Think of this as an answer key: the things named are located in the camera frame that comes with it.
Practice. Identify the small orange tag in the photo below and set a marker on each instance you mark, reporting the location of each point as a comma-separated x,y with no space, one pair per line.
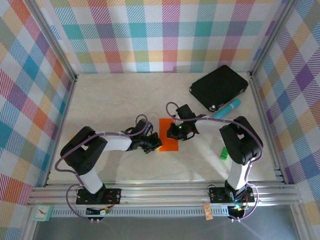
207,212

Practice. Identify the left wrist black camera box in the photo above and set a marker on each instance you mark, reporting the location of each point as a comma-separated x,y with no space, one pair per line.
143,127

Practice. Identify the turquoise pen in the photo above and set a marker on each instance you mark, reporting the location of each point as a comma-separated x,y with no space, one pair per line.
227,110

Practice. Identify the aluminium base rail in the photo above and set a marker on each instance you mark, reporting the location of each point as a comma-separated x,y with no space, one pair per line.
162,197

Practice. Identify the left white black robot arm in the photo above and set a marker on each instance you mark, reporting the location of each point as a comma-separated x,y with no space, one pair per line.
91,180

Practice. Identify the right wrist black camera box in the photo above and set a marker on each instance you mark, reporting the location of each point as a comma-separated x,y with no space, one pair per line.
185,112

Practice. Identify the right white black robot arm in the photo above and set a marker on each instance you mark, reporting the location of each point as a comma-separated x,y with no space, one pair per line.
237,175

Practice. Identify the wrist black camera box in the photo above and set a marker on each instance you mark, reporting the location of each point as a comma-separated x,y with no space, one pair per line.
143,127
185,112

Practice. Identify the black flat case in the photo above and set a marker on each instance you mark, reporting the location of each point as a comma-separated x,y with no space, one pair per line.
217,87

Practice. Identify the green toy brick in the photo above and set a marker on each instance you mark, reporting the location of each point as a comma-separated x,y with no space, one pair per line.
224,153

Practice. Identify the small yellow block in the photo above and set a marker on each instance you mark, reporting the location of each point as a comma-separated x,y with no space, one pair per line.
73,136

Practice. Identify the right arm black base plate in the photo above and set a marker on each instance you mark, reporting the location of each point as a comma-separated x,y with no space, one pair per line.
217,195

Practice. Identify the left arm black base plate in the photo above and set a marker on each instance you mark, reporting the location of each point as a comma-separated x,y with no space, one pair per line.
113,196

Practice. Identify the small teal clock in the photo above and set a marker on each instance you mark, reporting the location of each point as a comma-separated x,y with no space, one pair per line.
41,213

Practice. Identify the aluminium corner post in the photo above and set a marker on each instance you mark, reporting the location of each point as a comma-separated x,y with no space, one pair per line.
272,37
50,40

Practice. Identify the aluminium side rail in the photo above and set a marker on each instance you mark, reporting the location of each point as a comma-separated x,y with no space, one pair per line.
60,130
266,125

